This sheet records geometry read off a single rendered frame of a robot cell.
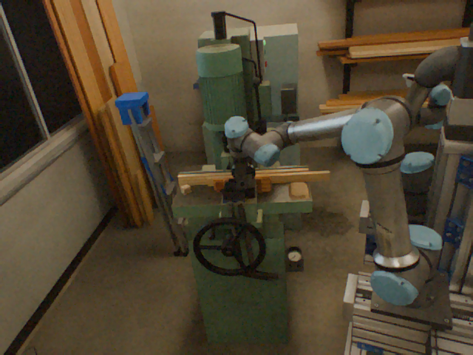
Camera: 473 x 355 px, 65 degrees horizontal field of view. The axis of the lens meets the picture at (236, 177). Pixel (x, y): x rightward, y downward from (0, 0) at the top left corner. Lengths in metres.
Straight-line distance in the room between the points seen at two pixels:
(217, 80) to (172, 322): 1.47
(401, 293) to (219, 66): 0.95
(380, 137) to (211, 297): 1.32
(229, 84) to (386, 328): 1.01
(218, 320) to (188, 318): 0.33
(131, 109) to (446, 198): 1.69
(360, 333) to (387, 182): 0.65
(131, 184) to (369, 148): 2.35
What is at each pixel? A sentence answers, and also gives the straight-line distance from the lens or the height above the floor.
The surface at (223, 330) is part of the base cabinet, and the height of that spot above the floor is 0.10.
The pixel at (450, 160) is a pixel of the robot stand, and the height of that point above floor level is 1.20.
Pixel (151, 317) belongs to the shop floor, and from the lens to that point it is 2.42.
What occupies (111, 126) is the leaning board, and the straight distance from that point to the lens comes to 2.82.
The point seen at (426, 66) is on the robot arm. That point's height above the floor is 1.40.
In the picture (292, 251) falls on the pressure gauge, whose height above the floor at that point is 0.68.
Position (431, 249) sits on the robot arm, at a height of 1.03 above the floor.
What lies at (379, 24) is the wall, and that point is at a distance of 3.84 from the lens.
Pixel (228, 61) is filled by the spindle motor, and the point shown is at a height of 1.47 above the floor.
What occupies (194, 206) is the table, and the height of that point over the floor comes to 0.90.
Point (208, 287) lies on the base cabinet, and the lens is 1.89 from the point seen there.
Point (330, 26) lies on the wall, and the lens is 3.77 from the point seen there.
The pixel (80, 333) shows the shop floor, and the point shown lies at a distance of 2.51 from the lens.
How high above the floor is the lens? 1.75
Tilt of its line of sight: 29 degrees down
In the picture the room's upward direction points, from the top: 6 degrees counter-clockwise
